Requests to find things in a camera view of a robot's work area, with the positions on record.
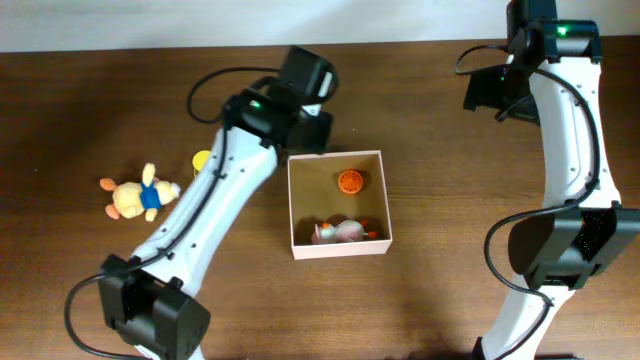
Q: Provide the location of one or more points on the white cardboard box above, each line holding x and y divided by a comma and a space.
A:
315, 198

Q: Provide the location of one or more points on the pink duck toy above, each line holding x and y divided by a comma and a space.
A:
347, 231

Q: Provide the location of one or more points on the orange lattice ball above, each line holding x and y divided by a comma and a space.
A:
350, 182

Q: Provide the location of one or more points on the tan plush bunny blue scarf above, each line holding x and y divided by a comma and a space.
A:
147, 197

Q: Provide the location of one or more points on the yellow rattle drum toy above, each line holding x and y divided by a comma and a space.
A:
199, 161

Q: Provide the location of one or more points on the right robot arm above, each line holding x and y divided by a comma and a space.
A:
551, 79

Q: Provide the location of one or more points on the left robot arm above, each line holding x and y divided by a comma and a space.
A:
149, 299

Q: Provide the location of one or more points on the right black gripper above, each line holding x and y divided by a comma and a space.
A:
482, 91

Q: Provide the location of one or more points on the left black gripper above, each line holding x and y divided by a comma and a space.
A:
315, 141

